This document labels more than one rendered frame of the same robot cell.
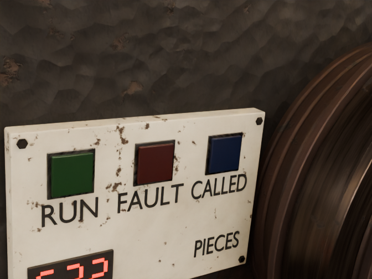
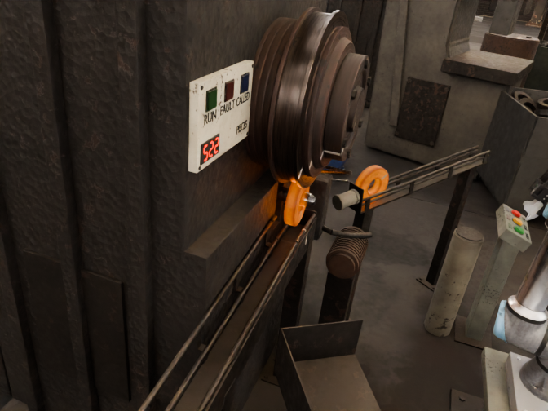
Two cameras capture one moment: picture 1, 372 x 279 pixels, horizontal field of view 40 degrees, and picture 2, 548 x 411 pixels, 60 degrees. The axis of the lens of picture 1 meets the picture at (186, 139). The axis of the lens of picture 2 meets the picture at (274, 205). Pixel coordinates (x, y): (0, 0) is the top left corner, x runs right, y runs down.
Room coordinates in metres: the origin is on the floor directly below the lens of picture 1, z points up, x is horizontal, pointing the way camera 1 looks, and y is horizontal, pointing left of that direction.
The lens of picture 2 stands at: (-0.38, 0.55, 1.47)
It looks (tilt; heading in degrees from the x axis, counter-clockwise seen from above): 28 degrees down; 321
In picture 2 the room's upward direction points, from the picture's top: 6 degrees clockwise
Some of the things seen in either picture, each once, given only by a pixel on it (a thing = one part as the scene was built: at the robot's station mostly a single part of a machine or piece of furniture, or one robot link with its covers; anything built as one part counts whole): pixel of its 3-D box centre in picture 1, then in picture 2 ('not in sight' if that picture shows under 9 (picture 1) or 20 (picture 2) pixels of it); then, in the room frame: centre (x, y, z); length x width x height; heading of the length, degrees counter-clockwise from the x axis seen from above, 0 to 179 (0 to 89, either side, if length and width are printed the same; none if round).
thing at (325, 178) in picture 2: not in sight; (311, 205); (0.69, -0.50, 0.68); 0.11 x 0.08 x 0.24; 33
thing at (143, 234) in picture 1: (146, 207); (223, 112); (0.46, 0.03, 1.15); 0.26 x 0.02 x 0.18; 123
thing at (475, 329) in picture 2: not in sight; (493, 280); (0.31, -1.28, 0.31); 0.24 x 0.16 x 0.62; 123
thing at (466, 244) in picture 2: not in sight; (452, 283); (0.42, -1.16, 0.26); 0.12 x 0.12 x 0.52
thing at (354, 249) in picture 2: not in sight; (338, 292); (0.62, -0.66, 0.27); 0.22 x 0.13 x 0.53; 123
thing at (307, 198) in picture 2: not in sight; (288, 195); (0.59, -0.29, 0.82); 0.17 x 0.04 x 0.04; 33
